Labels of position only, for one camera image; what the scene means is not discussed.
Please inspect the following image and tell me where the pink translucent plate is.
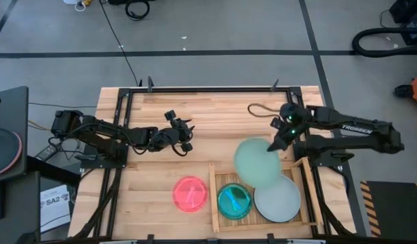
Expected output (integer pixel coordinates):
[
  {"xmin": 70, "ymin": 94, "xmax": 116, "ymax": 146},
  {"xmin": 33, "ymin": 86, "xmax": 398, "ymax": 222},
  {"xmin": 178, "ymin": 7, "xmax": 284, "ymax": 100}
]
[{"xmin": 172, "ymin": 175, "xmax": 210, "ymax": 214}]

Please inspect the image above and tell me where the black metal table frame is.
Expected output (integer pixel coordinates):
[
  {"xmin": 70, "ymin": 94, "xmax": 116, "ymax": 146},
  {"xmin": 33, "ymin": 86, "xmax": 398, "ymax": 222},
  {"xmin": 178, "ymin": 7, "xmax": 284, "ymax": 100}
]
[{"xmin": 92, "ymin": 86, "xmax": 333, "ymax": 244}]

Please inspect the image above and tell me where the black power brick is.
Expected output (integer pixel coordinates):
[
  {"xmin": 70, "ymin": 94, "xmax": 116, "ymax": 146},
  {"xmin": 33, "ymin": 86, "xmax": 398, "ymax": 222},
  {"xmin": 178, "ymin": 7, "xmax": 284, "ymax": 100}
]
[{"xmin": 34, "ymin": 144, "xmax": 59, "ymax": 163}]

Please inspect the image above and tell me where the pale green plate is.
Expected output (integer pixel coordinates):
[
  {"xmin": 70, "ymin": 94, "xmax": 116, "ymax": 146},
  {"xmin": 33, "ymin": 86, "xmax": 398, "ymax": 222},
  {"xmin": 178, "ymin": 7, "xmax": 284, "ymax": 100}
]
[{"xmin": 233, "ymin": 136, "xmax": 283, "ymax": 189}]

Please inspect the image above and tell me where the coiled black cable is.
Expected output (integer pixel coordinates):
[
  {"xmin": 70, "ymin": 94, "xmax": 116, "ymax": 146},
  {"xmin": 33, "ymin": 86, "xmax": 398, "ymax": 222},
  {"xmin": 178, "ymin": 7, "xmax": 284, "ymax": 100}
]
[{"xmin": 124, "ymin": 0, "xmax": 151, "ymax": 22}]

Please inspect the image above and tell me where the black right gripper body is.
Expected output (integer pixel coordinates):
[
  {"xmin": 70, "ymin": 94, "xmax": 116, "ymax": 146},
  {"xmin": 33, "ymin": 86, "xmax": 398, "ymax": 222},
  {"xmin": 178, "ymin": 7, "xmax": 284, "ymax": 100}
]
[{"xmin": 270, "ymin": 102, "xmax": 310, "ymax": 144}]

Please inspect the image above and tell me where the black vacuum hose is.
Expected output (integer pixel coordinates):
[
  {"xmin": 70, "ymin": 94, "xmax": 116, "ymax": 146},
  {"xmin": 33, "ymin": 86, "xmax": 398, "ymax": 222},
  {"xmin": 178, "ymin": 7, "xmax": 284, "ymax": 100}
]
[{"xmin": 351, "ymin": 26, "xmax": 417, "ymax": 58}]

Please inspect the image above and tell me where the black equipment case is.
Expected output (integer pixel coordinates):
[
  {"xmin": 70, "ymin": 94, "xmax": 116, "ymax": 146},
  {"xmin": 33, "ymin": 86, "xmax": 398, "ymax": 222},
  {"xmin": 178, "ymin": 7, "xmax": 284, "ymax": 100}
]
[{"xmin": 380, "ymin": 0, "xmax": 417, "ymax": 25}]

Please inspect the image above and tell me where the black side cart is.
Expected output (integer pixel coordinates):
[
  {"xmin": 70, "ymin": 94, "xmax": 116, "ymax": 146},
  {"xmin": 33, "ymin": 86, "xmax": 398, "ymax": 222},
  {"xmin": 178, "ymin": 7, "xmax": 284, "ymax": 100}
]
[{"xmin": 0, "ymin": 85, "xmax": 41, "ymax": 244}]

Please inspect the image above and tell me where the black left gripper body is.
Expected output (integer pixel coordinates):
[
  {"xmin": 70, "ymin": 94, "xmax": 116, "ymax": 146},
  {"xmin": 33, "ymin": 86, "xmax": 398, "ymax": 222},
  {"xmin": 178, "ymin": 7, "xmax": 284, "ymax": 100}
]
[{"xmin": 148, "ymin": 110, "xmax": 195, "ymax": 153}]

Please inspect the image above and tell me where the dark round red-rimmed plate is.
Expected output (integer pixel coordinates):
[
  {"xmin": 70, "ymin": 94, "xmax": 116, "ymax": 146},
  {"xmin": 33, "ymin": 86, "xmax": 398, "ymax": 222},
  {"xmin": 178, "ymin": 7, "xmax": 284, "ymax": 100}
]
[{"xmin": 0, "ymin": 127, "xmax": 23, "ymax": 178}]

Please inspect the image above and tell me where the white SA2 paper booklet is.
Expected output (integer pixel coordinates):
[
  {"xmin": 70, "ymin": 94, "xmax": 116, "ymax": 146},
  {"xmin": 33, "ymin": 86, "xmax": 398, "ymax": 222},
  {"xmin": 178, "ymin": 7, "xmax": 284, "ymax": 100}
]
[{"xmin": 39, "ymin": 184, "xmax": 72, "ymax": 234}]

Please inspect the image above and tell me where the black floor cable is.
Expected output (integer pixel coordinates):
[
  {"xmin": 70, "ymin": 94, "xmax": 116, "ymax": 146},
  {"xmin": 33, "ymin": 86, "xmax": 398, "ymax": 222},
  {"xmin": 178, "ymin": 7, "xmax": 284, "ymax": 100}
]
[{"xmin": 98, "ymin": 0, "xmax": 142, "ymax": 87}]

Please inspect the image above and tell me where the wooden slatted plate shelf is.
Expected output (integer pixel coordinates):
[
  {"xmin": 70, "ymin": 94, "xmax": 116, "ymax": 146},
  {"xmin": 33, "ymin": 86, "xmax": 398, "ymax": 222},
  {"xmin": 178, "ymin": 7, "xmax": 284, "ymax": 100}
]
[{"xmin": 207, "ymin": 156, "xmax": 326, "ymax": 235}]

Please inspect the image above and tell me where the pale grey plate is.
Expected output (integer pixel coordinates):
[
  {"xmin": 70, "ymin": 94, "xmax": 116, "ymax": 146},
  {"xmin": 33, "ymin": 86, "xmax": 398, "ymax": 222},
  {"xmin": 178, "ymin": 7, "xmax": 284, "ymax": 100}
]
[{"xmin": 253, "ymin": 174, "xmax": 302, "ymax": 224}]

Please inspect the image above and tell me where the cyan translucent plate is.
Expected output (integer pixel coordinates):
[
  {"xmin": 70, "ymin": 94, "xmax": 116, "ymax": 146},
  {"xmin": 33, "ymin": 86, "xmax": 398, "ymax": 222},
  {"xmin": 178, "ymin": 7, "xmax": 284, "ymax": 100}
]
[{"xmin": 216, "ymin": 182, "xmax": 253, "ymax": 221}]

